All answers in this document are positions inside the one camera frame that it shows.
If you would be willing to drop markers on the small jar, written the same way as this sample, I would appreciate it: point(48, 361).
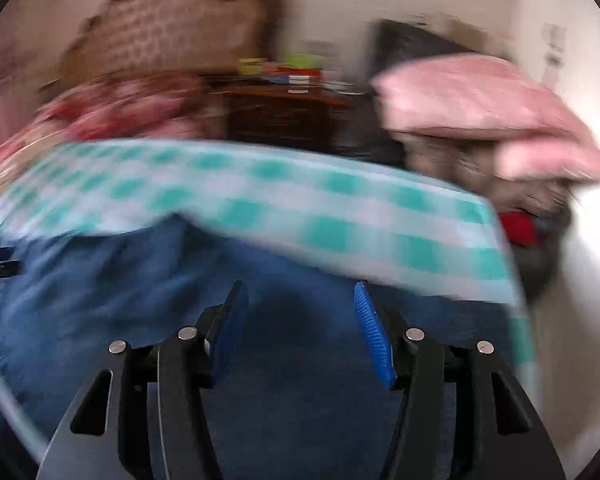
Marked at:
point(300, 85)

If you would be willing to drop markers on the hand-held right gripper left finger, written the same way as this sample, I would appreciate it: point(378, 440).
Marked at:
point(229, 332)

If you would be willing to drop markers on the teal checked bed sheet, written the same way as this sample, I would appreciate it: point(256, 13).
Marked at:
point(280, 200)

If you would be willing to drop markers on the dark blue towel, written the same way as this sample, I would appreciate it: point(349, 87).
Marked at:
point(300, 410)

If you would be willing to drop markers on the small pink pillow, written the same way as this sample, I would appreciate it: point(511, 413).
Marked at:
point(550, 160)

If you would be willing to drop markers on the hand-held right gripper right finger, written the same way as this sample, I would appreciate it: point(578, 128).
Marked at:
point(375, 340)

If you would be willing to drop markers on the black leather chair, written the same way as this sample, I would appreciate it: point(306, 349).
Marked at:
point(400, 42)

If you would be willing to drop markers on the colourful items on nightstand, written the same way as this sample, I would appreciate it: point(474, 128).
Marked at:
point(280, 74)

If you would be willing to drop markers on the red floral pillow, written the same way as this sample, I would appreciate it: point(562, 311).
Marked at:
point(120, 105)

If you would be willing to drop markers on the dark grey cloth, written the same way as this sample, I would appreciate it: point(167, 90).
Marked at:
point(545, 260)

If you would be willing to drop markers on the large pink pillow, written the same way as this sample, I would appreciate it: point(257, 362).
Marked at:
point(470, 95)

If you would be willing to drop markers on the yellow container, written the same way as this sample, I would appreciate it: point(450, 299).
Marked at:
point(250, 66)

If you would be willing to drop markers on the green plastic item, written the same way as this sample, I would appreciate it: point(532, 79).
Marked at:
point(305, 61)

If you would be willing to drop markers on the brown tufted headboard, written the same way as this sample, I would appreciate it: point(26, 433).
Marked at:
point(170, 25)

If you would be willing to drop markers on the red cloth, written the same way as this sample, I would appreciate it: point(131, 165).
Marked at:
point(517, 230)

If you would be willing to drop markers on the dark wooden nightstand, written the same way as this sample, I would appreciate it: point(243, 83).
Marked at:
point(280, 115)

